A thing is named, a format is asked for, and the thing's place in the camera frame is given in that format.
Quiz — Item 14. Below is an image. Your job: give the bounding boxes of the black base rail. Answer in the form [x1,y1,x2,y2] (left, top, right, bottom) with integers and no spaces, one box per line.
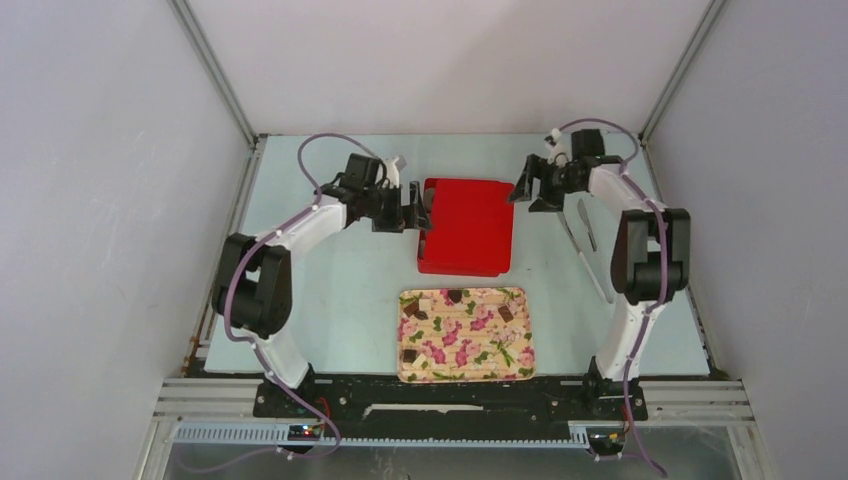
[252,374,648,442]

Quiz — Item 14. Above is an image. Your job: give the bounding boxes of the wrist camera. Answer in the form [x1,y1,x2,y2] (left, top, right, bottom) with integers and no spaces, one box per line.
[383,155,407,188]
[544,129,570,168]

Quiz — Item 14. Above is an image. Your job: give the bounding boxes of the white square chocolate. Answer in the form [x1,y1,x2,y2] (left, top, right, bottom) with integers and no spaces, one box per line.
[411,354,428,370]

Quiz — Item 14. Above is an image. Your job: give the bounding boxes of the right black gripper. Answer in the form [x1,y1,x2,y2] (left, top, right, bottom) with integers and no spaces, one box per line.
[508,153,585,213]

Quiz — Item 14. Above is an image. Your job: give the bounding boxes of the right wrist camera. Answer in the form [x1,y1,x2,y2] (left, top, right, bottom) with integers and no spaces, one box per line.
[544,129,570,168]

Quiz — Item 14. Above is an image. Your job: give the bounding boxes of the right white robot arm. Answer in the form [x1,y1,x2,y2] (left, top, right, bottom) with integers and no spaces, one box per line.
[508,129,691,418]

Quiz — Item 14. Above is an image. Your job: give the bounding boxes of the floral serving tray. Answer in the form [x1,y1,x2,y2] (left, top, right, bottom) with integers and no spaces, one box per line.
[397,287,537,384]

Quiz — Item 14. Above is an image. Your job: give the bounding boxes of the round dark chocolate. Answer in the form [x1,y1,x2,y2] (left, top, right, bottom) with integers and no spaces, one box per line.
[447,289,463,304]

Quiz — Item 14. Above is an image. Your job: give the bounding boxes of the silver serving tongs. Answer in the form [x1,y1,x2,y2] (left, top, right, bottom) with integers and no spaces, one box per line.
[558,198,614,304]

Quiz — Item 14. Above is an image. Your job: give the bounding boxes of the striped brown chocolate bar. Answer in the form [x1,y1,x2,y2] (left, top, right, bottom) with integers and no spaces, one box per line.
[498,305,515,323]

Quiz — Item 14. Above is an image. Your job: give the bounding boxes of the red box lid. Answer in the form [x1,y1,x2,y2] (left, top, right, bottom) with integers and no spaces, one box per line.
[421,177,516,273]

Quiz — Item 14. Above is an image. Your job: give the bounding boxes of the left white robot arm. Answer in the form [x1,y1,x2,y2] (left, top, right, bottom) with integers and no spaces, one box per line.
[212,153,432,417]

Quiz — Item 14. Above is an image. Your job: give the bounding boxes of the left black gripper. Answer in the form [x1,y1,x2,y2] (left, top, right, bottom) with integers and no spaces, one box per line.
[361,181,431,234]

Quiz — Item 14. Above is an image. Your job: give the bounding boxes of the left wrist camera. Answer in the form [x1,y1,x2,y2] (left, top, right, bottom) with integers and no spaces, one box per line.
[383,155,407,188]

